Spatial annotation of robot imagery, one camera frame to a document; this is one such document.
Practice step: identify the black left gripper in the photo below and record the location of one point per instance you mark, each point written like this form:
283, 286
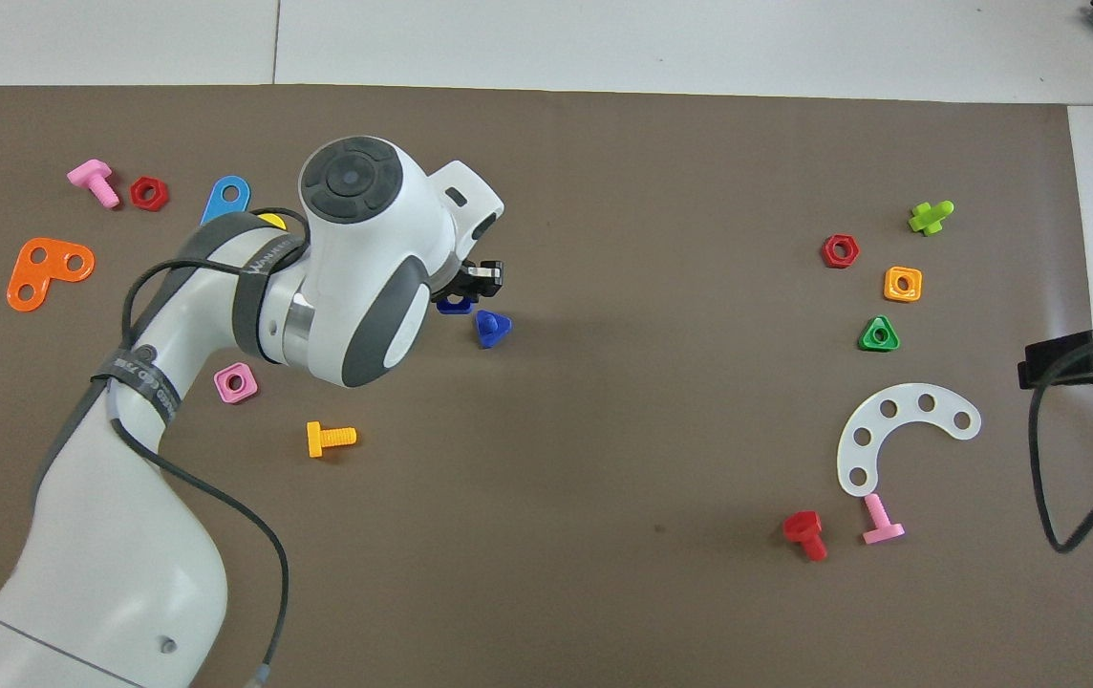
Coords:
487, 277

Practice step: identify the blue square nut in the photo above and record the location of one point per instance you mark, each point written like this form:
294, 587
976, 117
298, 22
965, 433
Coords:
444, 308

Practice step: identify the blue triangle-head screw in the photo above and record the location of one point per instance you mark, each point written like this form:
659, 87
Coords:
491, 327

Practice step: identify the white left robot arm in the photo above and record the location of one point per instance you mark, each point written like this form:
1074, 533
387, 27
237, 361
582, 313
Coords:
126, 535

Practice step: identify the yellow three-hole strip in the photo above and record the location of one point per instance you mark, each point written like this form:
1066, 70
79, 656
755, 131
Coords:
271, 222

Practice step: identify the orange square nut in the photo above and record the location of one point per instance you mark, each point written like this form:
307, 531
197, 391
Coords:
889, 291

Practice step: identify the lime green cross-head bolt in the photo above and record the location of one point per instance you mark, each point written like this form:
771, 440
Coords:
929, 218

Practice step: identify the orange plastic bolt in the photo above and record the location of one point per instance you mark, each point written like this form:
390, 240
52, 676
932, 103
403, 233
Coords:
317, 440

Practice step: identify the green triangle nut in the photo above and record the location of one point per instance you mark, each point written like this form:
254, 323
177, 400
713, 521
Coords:
867, 342

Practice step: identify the brown table mat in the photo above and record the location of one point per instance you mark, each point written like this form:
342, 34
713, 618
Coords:
604, 430

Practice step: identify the white curved five-hole strip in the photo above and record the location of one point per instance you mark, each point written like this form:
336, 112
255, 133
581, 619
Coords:
847, 449

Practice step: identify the blue two-hole strip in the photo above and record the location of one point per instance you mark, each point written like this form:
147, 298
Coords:
220, 208

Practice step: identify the pink plastic bolt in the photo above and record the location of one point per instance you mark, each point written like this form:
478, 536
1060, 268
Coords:
881, 521
93, 177

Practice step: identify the pink square nut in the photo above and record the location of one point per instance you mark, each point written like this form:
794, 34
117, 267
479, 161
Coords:
222, 392

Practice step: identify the red hexagon nut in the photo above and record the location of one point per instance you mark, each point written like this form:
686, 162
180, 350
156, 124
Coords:
828, 260
138, 203

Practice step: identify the red plastic bolt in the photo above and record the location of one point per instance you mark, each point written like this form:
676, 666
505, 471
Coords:
804, 530

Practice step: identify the orange heart-shaped plate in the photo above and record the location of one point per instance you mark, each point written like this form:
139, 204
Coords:
48, 272

